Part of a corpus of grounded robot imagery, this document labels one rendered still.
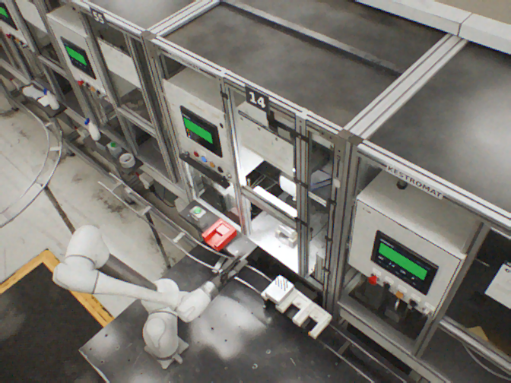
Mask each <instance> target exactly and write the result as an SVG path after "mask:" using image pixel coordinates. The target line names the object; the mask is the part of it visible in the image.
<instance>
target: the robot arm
mask: <svg viewBox="0 0 511 383"><path fill-rule="evenodd" d="M245 254H246V252H245V251H244V250H241V251H240V253H239V254H238V255H236V256H235V257H233V258H232V257H230V259H229V260H228V261H227V262H226V263H225V264H223V265H222V268H220V269H219V270H218V272H219V274H218V275H217V276H213V277H212V278H211V279H209V281H205V282H204V283H203V284H202V285H201V286H200V287H199V288H198V289H197V290H194V291H192V292H190V293H189V292H184V291H179V289H178V287H177V285H176V284H175V283H174V282H173V280H171V279H159V280H155V281H152V282H151V281H150V280H149V279H147V278H146V277H144V276H143V275H141V274H139V273H138V272H137V271H135V270H133V268H132V267H130V266H129V265H127V264H125V263H124V262H122V261H121V260H119V259H118V258H117V257H115V255H114V254H112V253H110V252H109V249H108V248H107V246H106V244H105V243H104V241H103V239H102V234H101V232H100V231H99V230H98V228H97V227H96V226H92V225H83V226H81V227H80V228H78V229H77V230H76V231H75V232H74V234H73V235H72V237H71V239H70V241H69V244H68V248H67V251H66V255H65V262H64V264H63V263H61V264H57V265H56V267H55V268H54V271H53V277H52V280H53V281H54V282H55V283H56V284H58V285H60V286H62V287H64V288H66V289H67V290H71V291H74V292H78V293H89V294H110V295H120V296H129V297H132V298H133V299H140V300H141V303H142V304H143V306H144V307H145V308H146V309H147V311H148V319H147V321H146V322H145V324H144V329H143V337H144V341H145V343H146V345H147V346H146V347H145V348H144V350H145V352H147V353H150V354H151V355H152V356H153V357H154V359H155V360H156V361H157V362H158V363H159V364H160V365H161V367H162V369H164V370H166V369H168V368H169V366H170V364H171V363H172V362H173V361H174V360H175V361H177V362H179V363H180V364H182V363H183V359H182V358H181V356H180V354H181V353H182V352H183V351H184V350H187V349H188V348H189V345H188V344H187V343H185V342H184V341H183V340H182V339H181V338H179V337H178V336H177V335H176V334H177V316H179V317H180V318H181V319H182V320H183V321H186V322H189V321H191V320H193V319H194V318H197V317H198V316H200V314H201V313H203V311H204V310H206V308H207V306H208V304H210V303H211V301H213V299H214V298H215V297H216V296H218V292H219V291H220V290H221V289H222V288H224V287H225V286H226V285H227V284H228V283H229V282H230V281H232V280H233V278H234V277H237V276H238V275H239V274H238V273H239V271H240V270H241V269H242V268H243V267H245V265H246V264H247V263H248V261H246V260H245V259H243V260H242V261H241V262H240V263H239V264H238V265H236V267H235V268H234V269H233V270H232V271H231V272H229V271H230V269H231V268H232V267H233V265H234V263H235V262H238V261H239V260H240V259H241V258H242V257H243V256H244V255H245ZM94 269H97V270H99V271H100V272H97V271H95V270H94ZM225 271H226V272H225Z"/></svg>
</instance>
